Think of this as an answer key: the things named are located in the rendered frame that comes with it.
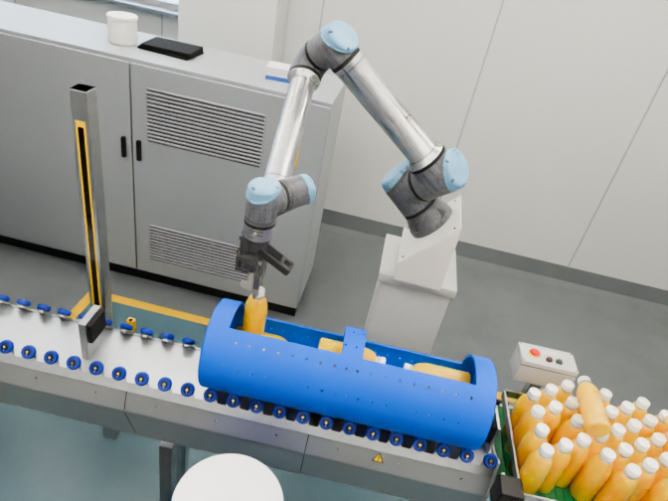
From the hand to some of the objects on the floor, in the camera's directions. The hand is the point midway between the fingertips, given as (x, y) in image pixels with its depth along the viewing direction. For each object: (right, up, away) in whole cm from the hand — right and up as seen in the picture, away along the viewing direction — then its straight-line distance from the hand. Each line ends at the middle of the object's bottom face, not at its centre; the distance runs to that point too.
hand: (258, 290), depth 166 cm
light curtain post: (-84, -76, +95) cm, 148 cm away
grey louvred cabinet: (-102, +6, +211) cm, 235 cm away
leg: (-46, -107, +60) cm, 131 cm away
